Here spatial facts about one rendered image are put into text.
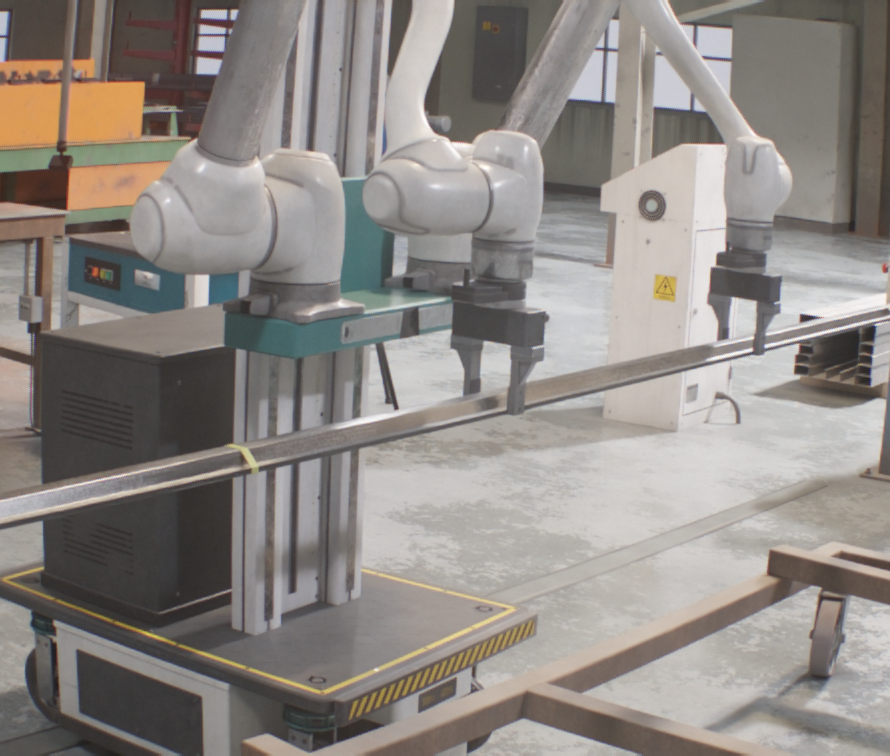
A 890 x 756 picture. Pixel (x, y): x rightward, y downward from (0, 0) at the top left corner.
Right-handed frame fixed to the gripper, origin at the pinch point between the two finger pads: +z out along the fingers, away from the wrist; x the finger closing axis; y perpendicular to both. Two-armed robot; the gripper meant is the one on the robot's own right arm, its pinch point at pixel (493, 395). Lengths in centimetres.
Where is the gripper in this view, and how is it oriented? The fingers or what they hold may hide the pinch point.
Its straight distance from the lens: 248.6
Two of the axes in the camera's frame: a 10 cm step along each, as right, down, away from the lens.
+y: 5.8, -1.1, 8.1
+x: -8.1, -1.5, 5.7
